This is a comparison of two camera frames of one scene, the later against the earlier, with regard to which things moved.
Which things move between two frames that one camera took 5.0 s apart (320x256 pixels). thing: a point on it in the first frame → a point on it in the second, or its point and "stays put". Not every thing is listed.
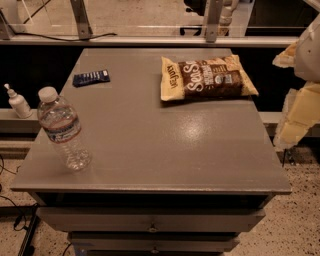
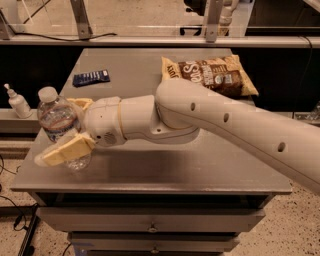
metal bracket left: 80,15 stays put
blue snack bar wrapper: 91,78 stays put
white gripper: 309,56 → 102,121
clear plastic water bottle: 63,128 stays put
